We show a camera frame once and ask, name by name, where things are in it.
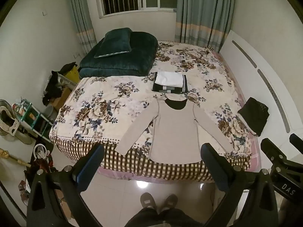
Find straw broom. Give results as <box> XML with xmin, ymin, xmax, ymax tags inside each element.
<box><xmin>0</xmin><ymin>148</ymin><xmax>32</xmax><ymax>169</ymax></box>

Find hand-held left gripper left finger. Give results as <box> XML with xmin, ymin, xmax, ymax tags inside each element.
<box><xmin>27</xmin><ymin>144</ymin><xmax>105</xmax><ymax>227</ymax></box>

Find white headboard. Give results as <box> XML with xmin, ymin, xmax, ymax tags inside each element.
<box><xmin>220</xmin><ymin>30</ymin><xmax>303</xmax><ymax>148</ymax></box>

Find folded black garment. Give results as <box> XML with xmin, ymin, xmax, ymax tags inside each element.
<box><xmin>237</xmin><ymin>97</ymin><xmax>270</xmax><ymax>137</ymax></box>

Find grey-green curtain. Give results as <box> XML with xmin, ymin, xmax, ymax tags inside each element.
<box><xmin>174</xmin><ymin>0</ymin><xmax>237</xmax><ymax>52</ymax></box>
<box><xmin>67</xmin><ymin>0</ymin><xmax>97</xmax><ymax>55</ymax></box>

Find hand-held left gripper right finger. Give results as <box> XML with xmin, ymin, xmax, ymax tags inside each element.
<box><xmin>200</xmin><ymin>143</ymin><xmax>279</xmax><ymax>227</ymax></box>

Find dark green pillow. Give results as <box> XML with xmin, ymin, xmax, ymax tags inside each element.
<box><xmin>94</xmin><ymin>27</ymin><xmax>133</xmax><ymax>59</ymax></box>

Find grey shoe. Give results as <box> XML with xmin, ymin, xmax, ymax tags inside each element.
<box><xmin>140</xmin><ymin>192</ymin><xmax>157</xmax><ymax>210</ymax></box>
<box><xmin>163</xmin><ymin>193</ymin><xmax>178</xmax><ymax>210</ymax></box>

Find wooden nightstand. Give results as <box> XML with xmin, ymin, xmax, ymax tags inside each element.
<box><xmin>52</xmin><ymin>87</ymin><xmax>73</xmax><ymax>111</ymax></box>

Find person's dark pants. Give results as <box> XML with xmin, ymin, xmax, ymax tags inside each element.
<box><xmin>124</xmin><ymin>208</ymin><xmax>204</xmax><ymax>227</ymax></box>

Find green storage rack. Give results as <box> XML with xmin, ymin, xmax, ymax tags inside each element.
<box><xmin>14</xmin><ymin>98</ymin><xmax>54</xmax><ymax>143</ymax></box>

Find black hanging clothes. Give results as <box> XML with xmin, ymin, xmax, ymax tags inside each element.
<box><xmin>43</xmin><ymin>62</ymin><xmax>77</xmax><ymax>106</ymax></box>

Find yellow bag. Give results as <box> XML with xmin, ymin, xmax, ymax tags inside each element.
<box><xmin>63</xmin><ymin>66</ymin><xmax>80</xmax><ymax>85</ymax></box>

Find white floor fan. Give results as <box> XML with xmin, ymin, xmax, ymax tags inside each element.
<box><xmin>0</xmin><ymin>99</ymin><xmax>33</xmax><ymax>145</ymax></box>

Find folded dark striped garment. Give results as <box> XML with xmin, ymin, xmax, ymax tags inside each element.
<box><xmin>152</xmin><ymin>74</ymin><xmax>189</xmax><ymax>94</ymax></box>

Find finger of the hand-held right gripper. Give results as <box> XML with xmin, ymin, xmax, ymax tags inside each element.
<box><xmin>289</xmin><ymin>133</ymin><xmax>303</xmax><ymax>148</ymax></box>
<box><xmin>260</xmin><ymin>138</ymin><xmax>295</xmax><ymax>171</ymax></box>

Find folded dark green quilt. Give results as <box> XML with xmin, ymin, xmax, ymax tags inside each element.
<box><xmin>79</xmin><ymin>31</ymin><xmax>159</xmax><ymax>79</ymax></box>

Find folded white garment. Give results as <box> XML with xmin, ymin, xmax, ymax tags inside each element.
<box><xmin>154</xmin><ymin>71</ymin><xmax>186</xmax><ymax>88</ymax></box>

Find brown checked bed sheet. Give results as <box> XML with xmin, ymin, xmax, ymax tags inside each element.
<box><xmin>52</xmin><ymin>137</ymin><xmax>252</xmax><ymax>183</ymax></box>

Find grey waste bin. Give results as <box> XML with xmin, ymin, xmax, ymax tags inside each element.
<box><xmin>44</xmin><ymin>105</ymin><xmax>56</xmax><ymax>124</ymax></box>

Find red bag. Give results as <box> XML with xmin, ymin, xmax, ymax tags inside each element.
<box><xmin>30</xmin><ymin>155</ymin><xmax>58</xmax><ymax>173</ymax></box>

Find floral bed cover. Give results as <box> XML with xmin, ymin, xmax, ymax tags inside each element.
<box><xmin>49</xmin><ymin>40</ymin><xmax>253</xmax><ymax>157</ymax></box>

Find beige long-sleeve shirt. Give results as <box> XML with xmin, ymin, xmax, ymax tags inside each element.
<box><xmin>114</xmin><ymin>97</ymin><xmax>233</xmax><ymax>165</ymax></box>

